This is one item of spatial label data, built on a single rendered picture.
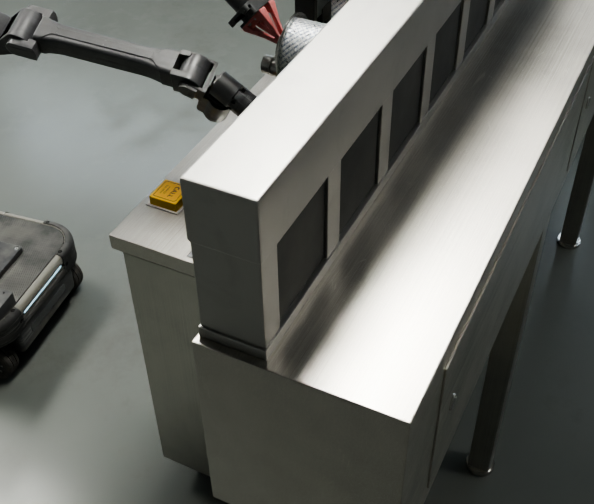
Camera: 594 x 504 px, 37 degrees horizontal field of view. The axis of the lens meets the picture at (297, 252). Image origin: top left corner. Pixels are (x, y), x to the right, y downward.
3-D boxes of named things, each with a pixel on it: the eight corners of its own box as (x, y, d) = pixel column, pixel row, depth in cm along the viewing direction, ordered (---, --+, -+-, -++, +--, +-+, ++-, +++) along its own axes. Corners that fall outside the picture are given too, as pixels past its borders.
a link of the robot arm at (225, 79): (208, 81, 180) (224, 63, 182) (201, 96, 186) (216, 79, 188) (234, 102, 180) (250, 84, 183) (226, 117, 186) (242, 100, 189)
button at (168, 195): (166, 186, 202) (165, 178, 200) (193, 195, 199) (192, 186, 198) (149, 204, 197) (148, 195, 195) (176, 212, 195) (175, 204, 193)
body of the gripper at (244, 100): (245, 141, 183) (217, 118, 183) (267, 116, 190) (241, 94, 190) (257, 122, 178) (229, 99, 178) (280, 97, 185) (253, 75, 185)
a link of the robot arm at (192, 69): (1, 39, 183) (24, -1, 188) (9, 56, 188) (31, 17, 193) (195, 89, 177) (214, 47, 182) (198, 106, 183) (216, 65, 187)
